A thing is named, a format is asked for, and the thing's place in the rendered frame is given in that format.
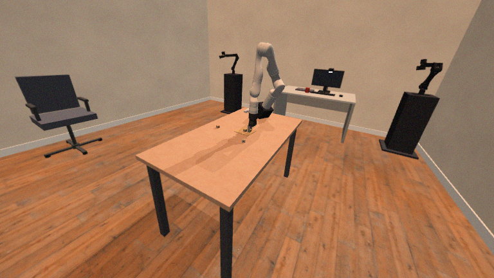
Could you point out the tan square mat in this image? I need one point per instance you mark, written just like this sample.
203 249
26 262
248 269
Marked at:
245 133

